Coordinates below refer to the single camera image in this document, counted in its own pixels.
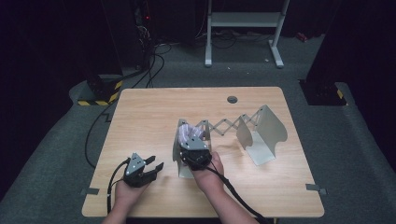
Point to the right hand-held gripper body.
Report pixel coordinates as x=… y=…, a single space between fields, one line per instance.
x=196 y=155

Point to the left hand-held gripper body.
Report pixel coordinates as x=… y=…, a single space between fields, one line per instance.
x=137 y=179

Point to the purple striped fuzzy sock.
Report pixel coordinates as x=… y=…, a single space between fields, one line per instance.
x=188 y=132

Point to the extendable metal bookend rack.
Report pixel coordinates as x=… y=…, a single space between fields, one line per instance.
x=271 y=130

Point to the person's left hand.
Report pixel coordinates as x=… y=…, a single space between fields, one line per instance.
x=129 y=196

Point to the person's right hand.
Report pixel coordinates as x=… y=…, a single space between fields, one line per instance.
x=210 y=177

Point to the grey tape piece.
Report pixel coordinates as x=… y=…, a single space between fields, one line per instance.
x=314 y=187
x=90 y=191

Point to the black yellow striped stand base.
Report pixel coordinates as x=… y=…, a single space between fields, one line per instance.
x=320 y=93
x=104 y=91

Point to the white metal stand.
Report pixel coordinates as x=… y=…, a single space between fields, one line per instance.
x=244 y=19

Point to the small red object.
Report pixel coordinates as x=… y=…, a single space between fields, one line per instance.
x=301 y=37

